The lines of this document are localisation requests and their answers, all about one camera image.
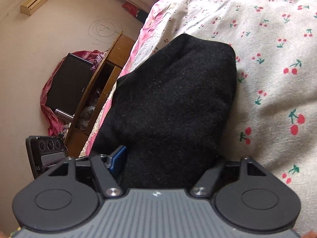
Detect black monitor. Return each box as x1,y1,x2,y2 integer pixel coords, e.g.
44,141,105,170
47,53,94,115

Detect pink cloth behind monitor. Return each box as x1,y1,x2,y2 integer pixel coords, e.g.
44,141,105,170
40,50,106,136

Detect black handheld device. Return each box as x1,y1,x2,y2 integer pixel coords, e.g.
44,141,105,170
25,135,67,179

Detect steel thermos bottle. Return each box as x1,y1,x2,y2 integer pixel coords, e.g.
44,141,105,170
54,108,74,123

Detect cherry print bed sheet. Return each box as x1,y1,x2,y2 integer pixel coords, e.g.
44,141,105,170
81,0,316,237

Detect black pants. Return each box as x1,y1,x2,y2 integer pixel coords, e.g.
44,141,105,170
91,34,236,189

